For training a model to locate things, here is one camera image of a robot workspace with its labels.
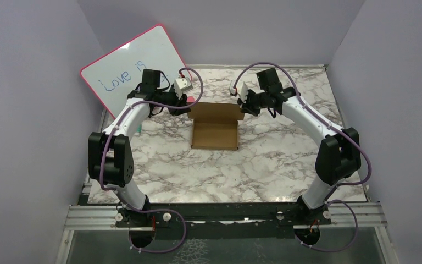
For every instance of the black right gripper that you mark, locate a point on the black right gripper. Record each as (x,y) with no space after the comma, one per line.
(246,106)

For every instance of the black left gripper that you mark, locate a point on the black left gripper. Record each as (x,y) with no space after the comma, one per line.
(180,103)

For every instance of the brown cardboard box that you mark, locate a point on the brown cardboard box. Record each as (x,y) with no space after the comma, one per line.
(215,126)

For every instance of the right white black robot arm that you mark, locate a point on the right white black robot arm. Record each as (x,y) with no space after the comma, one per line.
(338,155)

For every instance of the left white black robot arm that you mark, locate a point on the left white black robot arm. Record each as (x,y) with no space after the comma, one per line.
(110,160)

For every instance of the green white glue stick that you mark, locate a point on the green white glue stick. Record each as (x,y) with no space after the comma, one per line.
(138,131)

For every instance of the pink framed whiteboard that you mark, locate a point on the pink framed whiteboard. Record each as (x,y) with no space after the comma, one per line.
(113,76)

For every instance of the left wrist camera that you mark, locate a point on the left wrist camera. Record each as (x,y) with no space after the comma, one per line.
(182,85)

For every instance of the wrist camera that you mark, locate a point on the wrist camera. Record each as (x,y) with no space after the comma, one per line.
(239,89)
(182,85)

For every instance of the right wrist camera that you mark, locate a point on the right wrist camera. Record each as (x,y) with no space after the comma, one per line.
(239,89)

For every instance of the black metal base rail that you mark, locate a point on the black metal base rail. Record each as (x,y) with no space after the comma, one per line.
(243,220)

